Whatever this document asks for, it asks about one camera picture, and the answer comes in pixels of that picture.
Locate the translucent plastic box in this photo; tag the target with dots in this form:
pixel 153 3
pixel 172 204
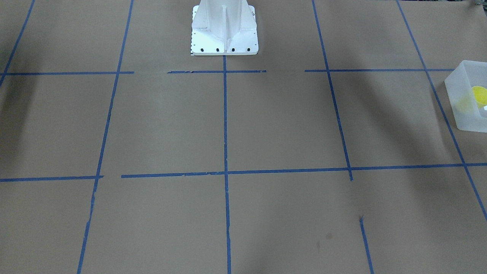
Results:
pixel 469 114

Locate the yellow round item in box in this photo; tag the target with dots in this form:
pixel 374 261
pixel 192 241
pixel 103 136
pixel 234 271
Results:
pixel 480 96

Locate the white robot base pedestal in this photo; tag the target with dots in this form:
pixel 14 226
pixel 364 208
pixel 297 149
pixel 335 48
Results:
pixel 224 27

